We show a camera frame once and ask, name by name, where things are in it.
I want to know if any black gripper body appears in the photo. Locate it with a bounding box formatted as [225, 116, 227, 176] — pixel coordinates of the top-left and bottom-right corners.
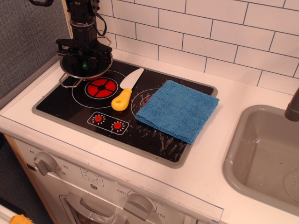
[56, 22, 112, 64]

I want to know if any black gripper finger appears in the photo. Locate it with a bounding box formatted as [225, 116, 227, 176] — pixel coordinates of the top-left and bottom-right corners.
[67, 53, 81, 76]
[88, 57, 97, 75]

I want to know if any green toy broccoli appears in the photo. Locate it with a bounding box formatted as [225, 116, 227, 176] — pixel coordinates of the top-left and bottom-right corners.
[82, 61, 88, 70]

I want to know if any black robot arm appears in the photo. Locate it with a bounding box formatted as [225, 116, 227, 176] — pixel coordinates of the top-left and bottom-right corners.
[56, 0, 113, 78]

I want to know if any small steel pan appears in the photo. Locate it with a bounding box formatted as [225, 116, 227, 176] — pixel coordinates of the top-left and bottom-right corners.
[58, 53, 113, 88]

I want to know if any light wooden side panel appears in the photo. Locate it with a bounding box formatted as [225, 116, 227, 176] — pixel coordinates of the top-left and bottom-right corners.
[61, 0, 73, 38]

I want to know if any black toy stovetop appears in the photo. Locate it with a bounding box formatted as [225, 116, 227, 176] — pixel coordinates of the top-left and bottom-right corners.
[32, 61, 218, 168]

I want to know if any left red stove knob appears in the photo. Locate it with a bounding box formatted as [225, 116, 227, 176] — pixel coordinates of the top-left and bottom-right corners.
[94, 115, 103, 123]

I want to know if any red stove knob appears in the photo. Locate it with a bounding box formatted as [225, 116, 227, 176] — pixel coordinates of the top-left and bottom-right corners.
[113, 122, 122, 130]
[94, 115, 103, 123]

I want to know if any right red stove knob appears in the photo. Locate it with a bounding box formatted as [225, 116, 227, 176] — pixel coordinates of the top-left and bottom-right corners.
[113, 122, 122, 130]

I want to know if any blue folded cloth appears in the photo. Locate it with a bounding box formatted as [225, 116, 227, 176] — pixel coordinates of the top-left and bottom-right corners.
[136, 80, 219, 145]

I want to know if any left grey oven knob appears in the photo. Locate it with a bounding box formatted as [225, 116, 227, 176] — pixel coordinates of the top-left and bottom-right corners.
[34, 152, 57, 176]

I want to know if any grey oven knob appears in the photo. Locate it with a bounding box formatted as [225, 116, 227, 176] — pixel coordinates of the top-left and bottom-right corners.
[123, 194, 153, 221]
[34, 152, 57, 176]

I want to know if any right grey oven knob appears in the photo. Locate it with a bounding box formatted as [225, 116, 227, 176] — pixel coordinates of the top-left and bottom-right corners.
[123, 194, 153, 221]

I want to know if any orange plush object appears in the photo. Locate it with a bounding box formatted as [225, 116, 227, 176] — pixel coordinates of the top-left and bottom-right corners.
[9, 214, 33, 224]

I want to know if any grey sink basin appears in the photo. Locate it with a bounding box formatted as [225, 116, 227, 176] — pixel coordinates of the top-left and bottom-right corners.
[223, 105, 299, 216]

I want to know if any grey faucet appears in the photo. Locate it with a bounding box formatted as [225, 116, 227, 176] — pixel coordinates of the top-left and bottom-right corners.
[285, 88, 299, 122]

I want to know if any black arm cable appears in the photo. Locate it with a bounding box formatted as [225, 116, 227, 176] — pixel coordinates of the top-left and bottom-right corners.
[95, 13, 108, 37]

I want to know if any yellow handled toy knife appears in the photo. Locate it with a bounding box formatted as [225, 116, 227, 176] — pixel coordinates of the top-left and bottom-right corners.
[111, 68, 144, 112]

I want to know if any grey oven door handle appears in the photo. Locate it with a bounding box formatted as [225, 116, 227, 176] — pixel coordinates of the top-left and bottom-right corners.
[65, 193, 128, 224]

